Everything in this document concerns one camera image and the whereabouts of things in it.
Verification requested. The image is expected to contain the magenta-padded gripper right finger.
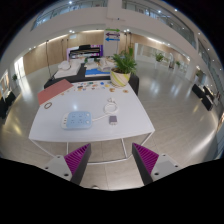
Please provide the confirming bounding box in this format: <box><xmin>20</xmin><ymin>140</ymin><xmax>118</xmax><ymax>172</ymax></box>
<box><xmin>131</xmin><ymin>142</ymin><xmax>183</xmax><ymax>186</ymax></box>

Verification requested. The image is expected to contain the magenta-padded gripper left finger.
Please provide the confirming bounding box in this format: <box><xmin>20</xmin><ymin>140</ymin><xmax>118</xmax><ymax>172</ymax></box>
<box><xmin>42</xmin><ymin>143</ymin><xmax>92</xmax><ymax>186</ymax></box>

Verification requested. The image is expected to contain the small grey-mauve charger block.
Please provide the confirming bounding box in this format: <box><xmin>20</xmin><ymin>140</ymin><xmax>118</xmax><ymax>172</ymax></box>
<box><xmin>108</xmin><ymin>115</ymin><xmax>119</xmax><ymax>126</ymax></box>

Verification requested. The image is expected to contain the flat pink-red mat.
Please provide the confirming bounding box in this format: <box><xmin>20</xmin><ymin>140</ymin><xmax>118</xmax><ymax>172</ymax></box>
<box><xmin>37</xmin><ymin>78</ymin><xmax>75</xmax><ymax>106</ymax></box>

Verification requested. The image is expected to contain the group of dark chairs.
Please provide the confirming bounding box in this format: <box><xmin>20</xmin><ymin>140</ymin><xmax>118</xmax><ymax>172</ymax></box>
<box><xmin>191</xmin><ymin>83</ymin><xmax>216</xmax><ymax>112</ymax></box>
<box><xmin>0</xmin><ymin>91</ymin><xmax>17</xmax><ymax>120</ymax></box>

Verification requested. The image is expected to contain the potted plant in striped pot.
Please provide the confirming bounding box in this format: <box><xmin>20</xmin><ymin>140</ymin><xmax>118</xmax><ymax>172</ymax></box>
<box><xmin>109</xmin><ymin>46</ymin><xmax>138</xmax><ymax>88</ymax></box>

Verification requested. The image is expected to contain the blue flat board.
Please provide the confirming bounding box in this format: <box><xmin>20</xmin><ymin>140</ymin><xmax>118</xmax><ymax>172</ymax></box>
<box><xmin>84</xmin><ymin>67</ymin><xmax>111</xmax><ymax>77</ymax></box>

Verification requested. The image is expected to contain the white architectural model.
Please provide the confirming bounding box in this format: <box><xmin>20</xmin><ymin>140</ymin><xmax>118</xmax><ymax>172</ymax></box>
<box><xmin>54</xmin><ymin>59</ymin><xmax>83</xmax><ymax>80</ymax></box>

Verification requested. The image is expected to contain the tall black stand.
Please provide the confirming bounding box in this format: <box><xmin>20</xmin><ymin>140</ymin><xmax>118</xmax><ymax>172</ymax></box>
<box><xmin>45</xmin><ymin>39</ymin><xmax>53</xmax><ymax>80</ymax></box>

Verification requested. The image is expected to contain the purple-lit display screen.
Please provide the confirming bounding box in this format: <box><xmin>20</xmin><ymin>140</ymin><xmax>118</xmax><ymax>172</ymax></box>
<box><xmin>66</xmin><ymin>44</ymin><xmax>104</xmax><ymax>61</ymax></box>

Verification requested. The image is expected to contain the direction sign with arrows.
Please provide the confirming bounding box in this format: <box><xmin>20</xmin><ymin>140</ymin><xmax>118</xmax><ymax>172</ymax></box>
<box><xmin>104</xmin><ymin>27</ymin><xmax>122</xmax><ymax>43</ymax></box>

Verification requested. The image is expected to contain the coiled white cable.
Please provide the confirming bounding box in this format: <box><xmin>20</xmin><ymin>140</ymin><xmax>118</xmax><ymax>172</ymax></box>
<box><xmin>91</xmin><ymin>97</ymin><xmax>120</xmax><ymax>123</ymax></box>

